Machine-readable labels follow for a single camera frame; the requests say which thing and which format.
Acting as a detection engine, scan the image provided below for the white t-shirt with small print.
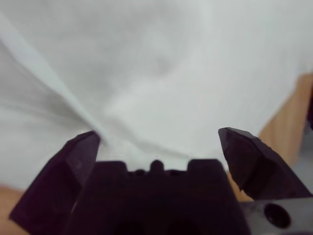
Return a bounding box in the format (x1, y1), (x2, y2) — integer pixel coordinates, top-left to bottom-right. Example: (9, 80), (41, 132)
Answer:
(0, 0), (313, 187)

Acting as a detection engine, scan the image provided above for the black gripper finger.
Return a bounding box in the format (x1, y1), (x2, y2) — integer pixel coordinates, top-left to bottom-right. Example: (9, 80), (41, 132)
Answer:
(9, 130), (101, 234)
(218, 126), (313, 202)

